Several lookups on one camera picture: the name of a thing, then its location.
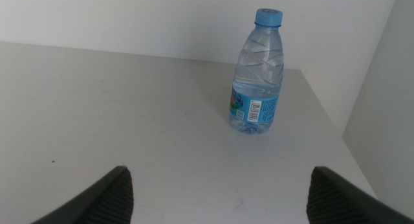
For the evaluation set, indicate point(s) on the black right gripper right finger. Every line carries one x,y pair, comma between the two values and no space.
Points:
336,201

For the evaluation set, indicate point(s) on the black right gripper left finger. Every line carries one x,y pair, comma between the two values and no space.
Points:
103,201

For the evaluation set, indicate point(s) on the clear water bottle blue cap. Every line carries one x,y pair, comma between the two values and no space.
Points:
257,72

